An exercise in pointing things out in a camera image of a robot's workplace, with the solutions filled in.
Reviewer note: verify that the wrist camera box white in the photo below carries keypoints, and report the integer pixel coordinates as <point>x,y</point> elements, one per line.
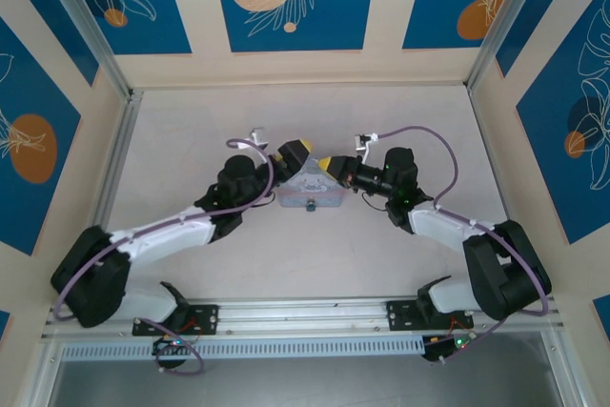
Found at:
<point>364,144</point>
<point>258,136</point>

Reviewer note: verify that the aluminium frame post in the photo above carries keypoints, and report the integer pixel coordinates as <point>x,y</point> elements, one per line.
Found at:
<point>500,16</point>
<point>81,11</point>

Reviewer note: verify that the aluminium side rail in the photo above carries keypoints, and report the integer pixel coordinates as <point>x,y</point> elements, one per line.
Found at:
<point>121,145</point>

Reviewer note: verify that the small control circuit board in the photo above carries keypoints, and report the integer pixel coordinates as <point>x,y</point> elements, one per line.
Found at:
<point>174,345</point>
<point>453,344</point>

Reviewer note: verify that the small dark padlock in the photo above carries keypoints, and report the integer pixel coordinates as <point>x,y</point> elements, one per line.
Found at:
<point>311,206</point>

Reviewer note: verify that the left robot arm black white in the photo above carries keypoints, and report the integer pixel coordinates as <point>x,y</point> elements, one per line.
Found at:
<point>162,240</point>

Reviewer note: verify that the light blue plastic bag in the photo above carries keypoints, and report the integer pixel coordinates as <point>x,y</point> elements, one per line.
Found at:
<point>310,185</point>

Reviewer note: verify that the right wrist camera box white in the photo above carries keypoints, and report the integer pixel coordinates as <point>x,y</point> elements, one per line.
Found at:
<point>364,144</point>

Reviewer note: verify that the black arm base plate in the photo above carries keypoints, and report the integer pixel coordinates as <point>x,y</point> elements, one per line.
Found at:
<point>205,319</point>
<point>402,315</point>

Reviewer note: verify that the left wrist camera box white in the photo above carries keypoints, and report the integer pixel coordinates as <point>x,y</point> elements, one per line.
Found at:
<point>258,136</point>

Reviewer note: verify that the aluminium mounting rail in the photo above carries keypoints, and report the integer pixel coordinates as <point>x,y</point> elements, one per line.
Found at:
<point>295,314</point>

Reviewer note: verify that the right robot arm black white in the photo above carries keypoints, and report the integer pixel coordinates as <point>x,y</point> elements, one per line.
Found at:
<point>495,273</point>

